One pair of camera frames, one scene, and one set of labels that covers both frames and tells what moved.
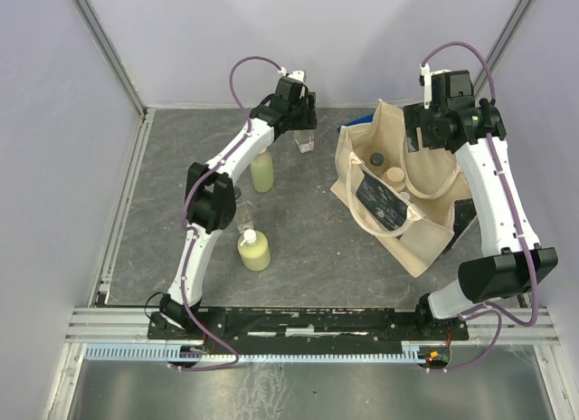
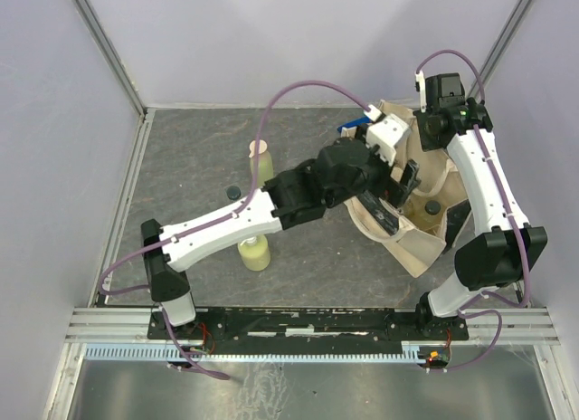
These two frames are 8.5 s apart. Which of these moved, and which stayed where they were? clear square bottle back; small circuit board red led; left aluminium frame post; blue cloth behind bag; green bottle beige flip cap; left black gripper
Moved: clear square bottle back; left black gripper
Stayed: left aluminium frame post; blue cloth behind bag; green bottle beige flip cap; small circuit board red led
